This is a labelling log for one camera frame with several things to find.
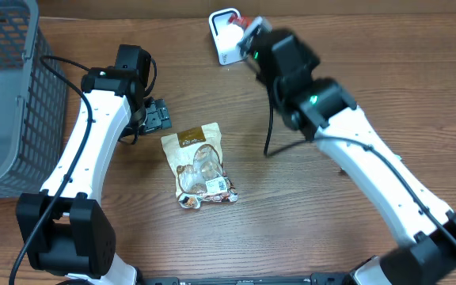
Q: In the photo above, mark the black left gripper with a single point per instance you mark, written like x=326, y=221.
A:
x=157, y=116

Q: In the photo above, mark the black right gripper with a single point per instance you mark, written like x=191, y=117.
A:
x=309, y=62

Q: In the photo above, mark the red snack bar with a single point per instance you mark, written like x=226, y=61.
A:
x=240, y=21

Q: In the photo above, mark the brown cookie snack bag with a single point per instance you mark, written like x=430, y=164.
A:
x=196, y=159

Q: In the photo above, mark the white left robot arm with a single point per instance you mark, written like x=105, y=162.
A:
x=64, y=229

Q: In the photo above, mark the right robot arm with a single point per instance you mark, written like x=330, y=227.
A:
x=422, y=225

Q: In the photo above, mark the white barcode scanner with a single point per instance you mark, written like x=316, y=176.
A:
x=226, y=36

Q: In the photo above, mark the grey plastic mesh basket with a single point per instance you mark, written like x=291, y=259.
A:
x=33, y=102

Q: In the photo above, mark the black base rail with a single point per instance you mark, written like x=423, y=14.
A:
x=313, y=279

